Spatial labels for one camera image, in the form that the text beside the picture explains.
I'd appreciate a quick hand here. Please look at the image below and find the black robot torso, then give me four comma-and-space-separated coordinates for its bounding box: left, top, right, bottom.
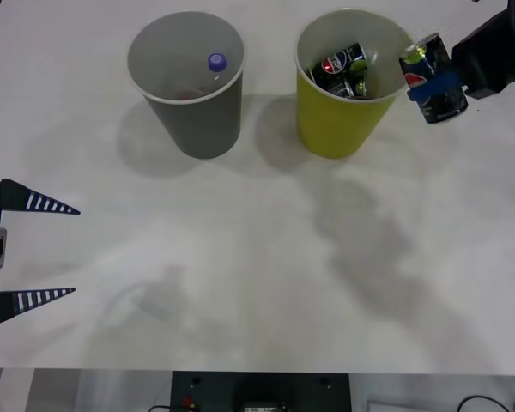
170, 371, 351, 412

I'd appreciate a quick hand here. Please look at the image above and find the black drink can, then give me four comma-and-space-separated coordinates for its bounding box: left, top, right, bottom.
309, 42, 369, 85
325, 76, 370, 100
397, 33, 470, 125

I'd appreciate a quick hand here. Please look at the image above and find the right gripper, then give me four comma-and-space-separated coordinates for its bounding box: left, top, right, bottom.
407, 8, 515, 104

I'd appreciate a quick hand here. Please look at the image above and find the clear bottle with blue cap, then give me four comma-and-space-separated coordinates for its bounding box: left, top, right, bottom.
206, 52, 228, 87

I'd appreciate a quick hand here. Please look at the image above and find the yellow-green plastic waste bin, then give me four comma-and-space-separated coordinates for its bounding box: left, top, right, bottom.
294, 7, 418, 161

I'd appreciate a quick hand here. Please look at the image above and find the grey plastic waste bin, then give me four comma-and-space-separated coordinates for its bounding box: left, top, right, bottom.
125, 11, 245, 161

